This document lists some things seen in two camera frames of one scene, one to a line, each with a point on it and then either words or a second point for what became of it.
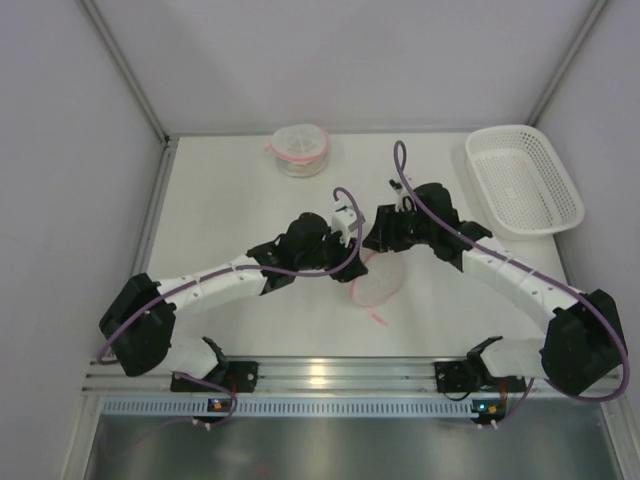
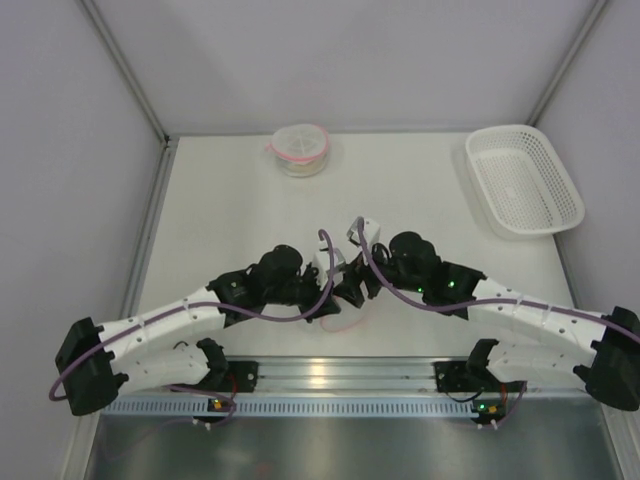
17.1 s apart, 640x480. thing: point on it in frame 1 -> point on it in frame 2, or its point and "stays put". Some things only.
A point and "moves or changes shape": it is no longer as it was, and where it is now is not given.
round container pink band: [300, 150] stays put
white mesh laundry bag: [386, 272] moves or changes shape
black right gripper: [382, 231] -> [360, 275]
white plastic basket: [520, 181] stays put
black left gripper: [347, 265] -> [314, 295]
